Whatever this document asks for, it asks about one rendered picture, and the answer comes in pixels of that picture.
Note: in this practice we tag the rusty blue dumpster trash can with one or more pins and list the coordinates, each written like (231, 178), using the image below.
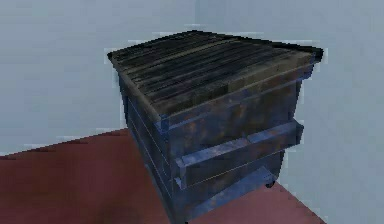
(213, 110)

